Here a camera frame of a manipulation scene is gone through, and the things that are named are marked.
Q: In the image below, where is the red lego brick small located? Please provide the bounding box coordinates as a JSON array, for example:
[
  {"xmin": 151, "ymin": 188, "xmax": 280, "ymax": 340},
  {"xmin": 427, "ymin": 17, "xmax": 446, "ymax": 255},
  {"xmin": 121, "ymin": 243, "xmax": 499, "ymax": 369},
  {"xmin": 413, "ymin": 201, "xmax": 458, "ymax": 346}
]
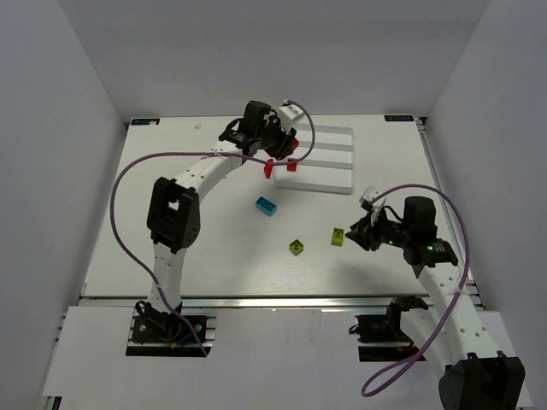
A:
[{"xmin": 287, "ymin": 159, "xmax": 297, "ymax": 172}]

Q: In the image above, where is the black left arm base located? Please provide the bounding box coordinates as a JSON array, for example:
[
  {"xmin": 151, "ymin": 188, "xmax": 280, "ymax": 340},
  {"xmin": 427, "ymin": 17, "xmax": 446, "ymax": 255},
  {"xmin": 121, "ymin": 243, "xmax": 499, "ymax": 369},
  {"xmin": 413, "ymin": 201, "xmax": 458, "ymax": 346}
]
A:
[{"xmin": 130, "ymin": 301, "xmax": 209, "ymax": 345}]

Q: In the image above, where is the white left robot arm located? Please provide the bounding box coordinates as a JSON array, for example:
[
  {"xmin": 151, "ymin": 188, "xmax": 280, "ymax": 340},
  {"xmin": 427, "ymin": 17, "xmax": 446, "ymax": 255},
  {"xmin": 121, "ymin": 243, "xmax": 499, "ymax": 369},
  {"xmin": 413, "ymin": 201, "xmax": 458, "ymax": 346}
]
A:
[{"xmin": 146, "ymin": 101, "xmax": 303, "ymax": 313}]

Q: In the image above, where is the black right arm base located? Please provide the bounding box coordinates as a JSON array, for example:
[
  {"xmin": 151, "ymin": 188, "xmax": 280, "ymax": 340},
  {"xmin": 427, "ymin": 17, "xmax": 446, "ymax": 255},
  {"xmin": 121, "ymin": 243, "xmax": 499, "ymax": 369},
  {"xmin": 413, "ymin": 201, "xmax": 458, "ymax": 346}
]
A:
[{"xmin": 349, "ymin": 296, "xmax": 428, "ymax": 343}]

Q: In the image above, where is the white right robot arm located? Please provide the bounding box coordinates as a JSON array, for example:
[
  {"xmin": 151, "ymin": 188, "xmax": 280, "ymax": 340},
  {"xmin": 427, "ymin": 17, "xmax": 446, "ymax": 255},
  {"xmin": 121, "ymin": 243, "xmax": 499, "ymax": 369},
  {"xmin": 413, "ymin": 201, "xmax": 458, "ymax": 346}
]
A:
[{"xmin": 346, "ymin": 196, "xmax": 525, "ymax": 409}]

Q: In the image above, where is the blue lego brick long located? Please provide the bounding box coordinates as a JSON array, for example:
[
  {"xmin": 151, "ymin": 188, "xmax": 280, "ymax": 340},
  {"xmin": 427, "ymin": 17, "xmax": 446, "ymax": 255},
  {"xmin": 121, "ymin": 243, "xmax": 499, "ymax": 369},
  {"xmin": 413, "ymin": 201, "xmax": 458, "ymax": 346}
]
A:
[{"xmin": 255, "ymin": 196, "xmax": 277, "ymax": 216}]

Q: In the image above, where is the white three-compartment tray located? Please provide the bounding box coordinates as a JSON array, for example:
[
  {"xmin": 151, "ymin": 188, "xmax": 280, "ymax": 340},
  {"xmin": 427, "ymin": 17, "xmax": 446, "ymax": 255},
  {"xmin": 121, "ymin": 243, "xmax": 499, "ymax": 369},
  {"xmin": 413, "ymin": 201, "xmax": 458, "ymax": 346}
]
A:
[{"xmin": 273, "ymin": 124, "xmax": 355, "ymax": 195}]

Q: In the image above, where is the green lego brick square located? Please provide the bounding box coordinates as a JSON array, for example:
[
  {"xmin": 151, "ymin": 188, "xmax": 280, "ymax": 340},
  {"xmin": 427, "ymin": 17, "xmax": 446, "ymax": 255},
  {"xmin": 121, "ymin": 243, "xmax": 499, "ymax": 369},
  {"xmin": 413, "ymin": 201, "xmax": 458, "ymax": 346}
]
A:
[{"xmin": 289, "ymin": 239, "xmax": 304, "ymax": 255}]

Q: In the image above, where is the blue label right corner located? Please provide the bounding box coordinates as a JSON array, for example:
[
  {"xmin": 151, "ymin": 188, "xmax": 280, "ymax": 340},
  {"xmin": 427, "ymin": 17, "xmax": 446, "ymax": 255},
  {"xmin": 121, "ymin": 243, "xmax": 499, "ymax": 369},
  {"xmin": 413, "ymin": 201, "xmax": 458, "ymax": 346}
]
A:
[{"xmin": 384, "ymin": 114, "xmax": 415, "ymax": 122}]

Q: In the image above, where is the blue label corner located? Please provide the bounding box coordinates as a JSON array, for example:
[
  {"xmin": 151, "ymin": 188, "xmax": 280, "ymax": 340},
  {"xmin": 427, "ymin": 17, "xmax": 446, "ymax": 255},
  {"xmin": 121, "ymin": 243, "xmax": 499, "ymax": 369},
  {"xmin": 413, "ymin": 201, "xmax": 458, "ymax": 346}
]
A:
[
  {"xmin": 130, "ymin": 118, "xmax": 160, "ymax": 126},
  {"xmin": 384, "ymin": 114, "xmax": 415, "ymax": 122}
]

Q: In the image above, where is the blue label left corner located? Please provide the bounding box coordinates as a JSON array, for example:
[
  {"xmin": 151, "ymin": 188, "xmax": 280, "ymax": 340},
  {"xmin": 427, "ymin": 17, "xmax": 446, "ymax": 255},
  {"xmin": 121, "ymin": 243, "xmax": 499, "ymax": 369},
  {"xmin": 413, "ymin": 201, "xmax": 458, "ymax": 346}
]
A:
[{"xmin": 130, "ymin": 118, "xmax": 160, "ymax": 126}]

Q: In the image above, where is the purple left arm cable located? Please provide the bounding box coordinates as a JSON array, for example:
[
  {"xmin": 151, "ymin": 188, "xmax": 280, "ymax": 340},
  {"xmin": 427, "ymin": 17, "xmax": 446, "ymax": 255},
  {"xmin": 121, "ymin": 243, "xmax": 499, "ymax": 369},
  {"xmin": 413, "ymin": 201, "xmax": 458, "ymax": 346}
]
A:
[{"xmin": 109, "ymin": 98, "xmax": 316, "ymax": 357}]

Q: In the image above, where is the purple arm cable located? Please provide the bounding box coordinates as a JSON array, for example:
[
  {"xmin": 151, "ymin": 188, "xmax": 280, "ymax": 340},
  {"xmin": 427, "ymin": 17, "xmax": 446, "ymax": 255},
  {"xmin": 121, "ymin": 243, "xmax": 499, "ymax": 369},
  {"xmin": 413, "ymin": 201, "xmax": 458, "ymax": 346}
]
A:
[
  {"xmin": 361, "ymin": 183, "xmax": 472, "ymax": 396},
  {"xmin": 109, "ymin": 98, "xmax": 316, "ymax": 357}
]

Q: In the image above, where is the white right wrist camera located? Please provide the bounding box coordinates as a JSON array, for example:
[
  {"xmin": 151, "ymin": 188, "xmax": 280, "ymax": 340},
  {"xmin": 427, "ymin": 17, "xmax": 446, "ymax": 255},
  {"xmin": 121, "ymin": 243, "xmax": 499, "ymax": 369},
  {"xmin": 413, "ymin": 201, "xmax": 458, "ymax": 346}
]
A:
[{"xmin": 359, "ymin": 186, "xmax": 385, "ymax": 226}]

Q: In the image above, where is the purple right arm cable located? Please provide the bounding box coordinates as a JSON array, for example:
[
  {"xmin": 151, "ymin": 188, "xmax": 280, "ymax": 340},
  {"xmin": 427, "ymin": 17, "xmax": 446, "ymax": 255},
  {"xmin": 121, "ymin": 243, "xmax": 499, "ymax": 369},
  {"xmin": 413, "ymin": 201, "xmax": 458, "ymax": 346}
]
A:
[{"xmin": 361, "ymin": 183, "xmax": 472, "ymax": 396}]

